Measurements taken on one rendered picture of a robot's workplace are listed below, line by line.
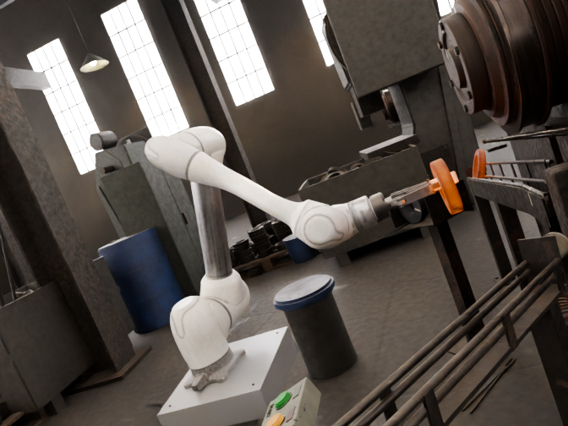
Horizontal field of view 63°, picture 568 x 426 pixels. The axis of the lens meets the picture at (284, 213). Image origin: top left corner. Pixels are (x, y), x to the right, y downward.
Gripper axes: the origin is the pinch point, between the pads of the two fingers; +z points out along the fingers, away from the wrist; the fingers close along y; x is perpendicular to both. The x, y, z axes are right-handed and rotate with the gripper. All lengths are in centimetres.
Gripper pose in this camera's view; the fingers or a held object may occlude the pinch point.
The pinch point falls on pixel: (444, 181)
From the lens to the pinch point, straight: 132.9
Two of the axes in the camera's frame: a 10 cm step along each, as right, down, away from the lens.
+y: -1.9, 2.0, -9.6
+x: -4.1, -9.0, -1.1
